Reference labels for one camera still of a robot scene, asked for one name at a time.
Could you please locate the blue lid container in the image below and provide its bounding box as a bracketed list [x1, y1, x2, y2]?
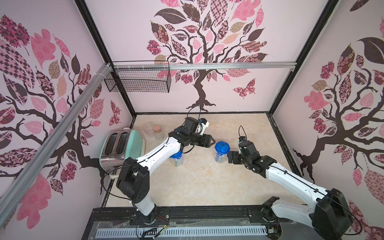
[215, 141, 231, 164]
[170, 151, 184, 167]

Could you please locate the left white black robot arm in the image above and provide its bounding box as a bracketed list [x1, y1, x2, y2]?
[116, 122, 216, 224]

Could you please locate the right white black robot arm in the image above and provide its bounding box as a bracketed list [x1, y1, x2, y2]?
[227, 141, 354, 240]

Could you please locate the small bottle cork lid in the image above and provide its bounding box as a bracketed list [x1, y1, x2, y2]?
[153, 125, 164, 141]

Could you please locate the clear glass tumbler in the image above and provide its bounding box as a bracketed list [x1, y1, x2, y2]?
[143, 122, 155, 138]

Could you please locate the mint chrome toaster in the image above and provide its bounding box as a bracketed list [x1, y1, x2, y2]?
[99, 128, 146, 172]

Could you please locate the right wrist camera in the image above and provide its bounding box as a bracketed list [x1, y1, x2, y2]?
[239, 136, 248, 147]

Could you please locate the black base frame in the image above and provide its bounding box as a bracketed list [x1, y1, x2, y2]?
[82, 205, 289, 240]

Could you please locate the back aluminium rail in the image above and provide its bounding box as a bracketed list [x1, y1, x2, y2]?
[114, 62, 297, 71]

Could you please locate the aluminium rail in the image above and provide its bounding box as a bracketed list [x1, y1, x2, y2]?
[114, 62, 297, 71]
[1, 63, 113, 227]

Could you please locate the white slotted cable duct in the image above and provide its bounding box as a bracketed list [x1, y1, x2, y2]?
[94, 226, 268, 240]

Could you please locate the black wire basket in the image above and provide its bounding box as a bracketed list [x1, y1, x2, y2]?
[104, 60, 172, 93]

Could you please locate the left aluminium rail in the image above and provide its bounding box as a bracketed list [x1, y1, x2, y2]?
[1, 63, 113, 227]

